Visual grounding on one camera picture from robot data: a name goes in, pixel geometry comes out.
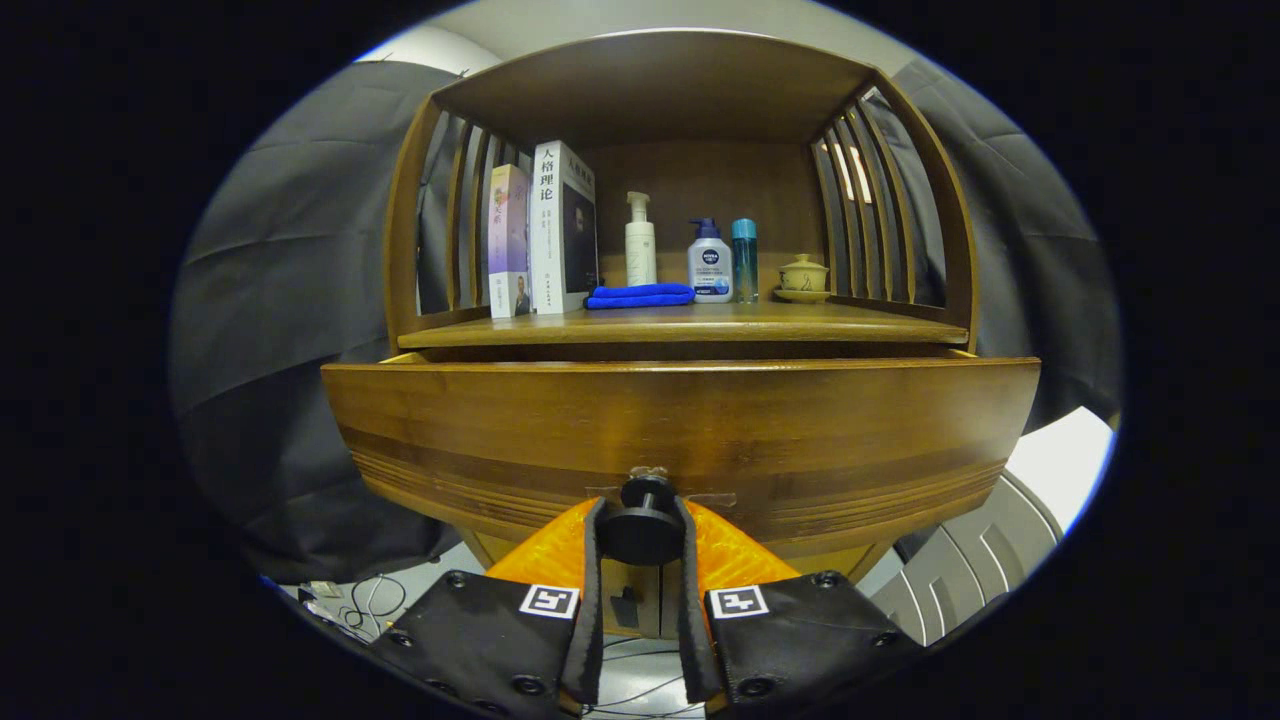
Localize purple book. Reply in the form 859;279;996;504
487;164;532;319

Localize yellow lidded teacup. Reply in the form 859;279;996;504
774;254;832;304

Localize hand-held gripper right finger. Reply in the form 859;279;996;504
672;497;926;719

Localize white bottle blue cap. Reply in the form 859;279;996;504
687;218;734;304

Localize black floor cables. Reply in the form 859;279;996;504
300;573;701;719

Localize blue folded cloth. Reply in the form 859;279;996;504
584;283;696;310

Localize teal slim bottle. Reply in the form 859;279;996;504
731;218;759;303

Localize white grey side cabinet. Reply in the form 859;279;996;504
870;405;1116;646

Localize white book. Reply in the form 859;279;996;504
530;140;599;315

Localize white pump bottle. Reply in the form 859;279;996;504
625;191;658;288

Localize brown wooden cabinet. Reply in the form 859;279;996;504
383;28;979;641

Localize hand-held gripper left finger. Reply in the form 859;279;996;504
368;497;608;719

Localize black round drawer knob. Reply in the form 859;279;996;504
597;466;688;567

